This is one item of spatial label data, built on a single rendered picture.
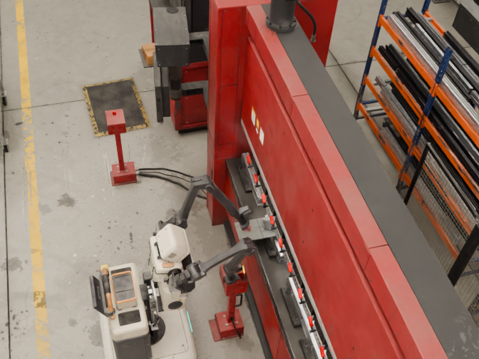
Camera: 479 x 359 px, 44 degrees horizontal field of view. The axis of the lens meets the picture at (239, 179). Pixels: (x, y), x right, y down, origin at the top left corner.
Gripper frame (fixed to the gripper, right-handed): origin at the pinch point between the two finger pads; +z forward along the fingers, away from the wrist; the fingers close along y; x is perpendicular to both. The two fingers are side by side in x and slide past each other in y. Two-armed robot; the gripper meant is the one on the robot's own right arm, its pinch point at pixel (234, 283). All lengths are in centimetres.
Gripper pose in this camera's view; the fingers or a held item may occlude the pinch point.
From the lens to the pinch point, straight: 432.3
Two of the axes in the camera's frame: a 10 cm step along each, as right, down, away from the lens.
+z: 2.1, 6.0, 7.7
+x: -2.7, -7.2, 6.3
